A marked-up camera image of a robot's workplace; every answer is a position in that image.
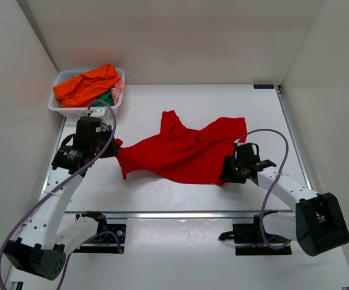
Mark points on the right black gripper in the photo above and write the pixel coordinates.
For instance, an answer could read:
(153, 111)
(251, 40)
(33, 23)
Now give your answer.
(226, 175)

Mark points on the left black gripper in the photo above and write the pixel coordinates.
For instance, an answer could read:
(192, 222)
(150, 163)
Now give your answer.
(113, 148)

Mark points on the red t shirt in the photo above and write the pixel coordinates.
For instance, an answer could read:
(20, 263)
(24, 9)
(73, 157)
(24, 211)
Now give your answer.
(184, 155)

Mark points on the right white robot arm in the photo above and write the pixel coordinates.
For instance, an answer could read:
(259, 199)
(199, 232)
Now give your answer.
(316, 224)

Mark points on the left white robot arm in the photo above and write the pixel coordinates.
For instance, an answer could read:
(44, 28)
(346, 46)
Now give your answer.
(40, 249)

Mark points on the green t shirt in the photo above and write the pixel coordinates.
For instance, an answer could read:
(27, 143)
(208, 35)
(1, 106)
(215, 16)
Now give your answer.
(107, 97)

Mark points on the pink t shirt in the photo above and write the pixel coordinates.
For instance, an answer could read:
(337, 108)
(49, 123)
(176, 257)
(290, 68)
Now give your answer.
(116, 91)

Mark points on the orange t shirt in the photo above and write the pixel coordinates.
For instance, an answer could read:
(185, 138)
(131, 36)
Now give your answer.
(81, 90)

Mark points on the white plastic basket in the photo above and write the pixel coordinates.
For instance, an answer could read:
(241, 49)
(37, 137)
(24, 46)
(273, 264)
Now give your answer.
(63, 76)

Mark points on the blue table label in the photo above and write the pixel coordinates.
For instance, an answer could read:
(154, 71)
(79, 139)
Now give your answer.
(263, 86)

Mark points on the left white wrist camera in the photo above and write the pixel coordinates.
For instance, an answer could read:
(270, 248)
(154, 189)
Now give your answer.
(101, 112)

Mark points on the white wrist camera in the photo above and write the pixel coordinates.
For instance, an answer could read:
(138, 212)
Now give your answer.
(237, 143)
(101, 112)

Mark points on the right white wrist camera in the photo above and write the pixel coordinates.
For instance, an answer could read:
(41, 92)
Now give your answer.
(237, 143)

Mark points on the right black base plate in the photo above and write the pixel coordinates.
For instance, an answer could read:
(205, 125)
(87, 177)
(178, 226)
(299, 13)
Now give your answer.
(248, 242)

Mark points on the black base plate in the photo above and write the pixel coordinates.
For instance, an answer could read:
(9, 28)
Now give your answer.
(248, 242)
(111, 241)

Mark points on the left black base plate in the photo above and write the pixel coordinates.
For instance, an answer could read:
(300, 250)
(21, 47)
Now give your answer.
(111, 241)

